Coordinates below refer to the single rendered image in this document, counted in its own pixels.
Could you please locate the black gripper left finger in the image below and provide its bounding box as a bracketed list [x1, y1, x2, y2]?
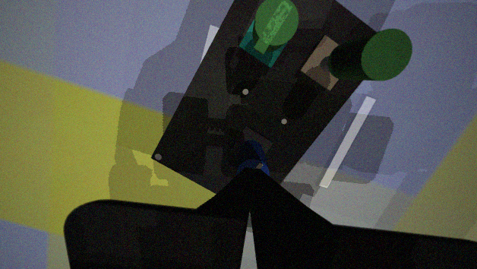
[64, 167, 254, 269]

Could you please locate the black circuit board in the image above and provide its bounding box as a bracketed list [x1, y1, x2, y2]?
[151, 0, 412, 194]

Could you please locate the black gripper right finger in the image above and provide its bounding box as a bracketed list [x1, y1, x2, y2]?
[250, 168, 477, 269]

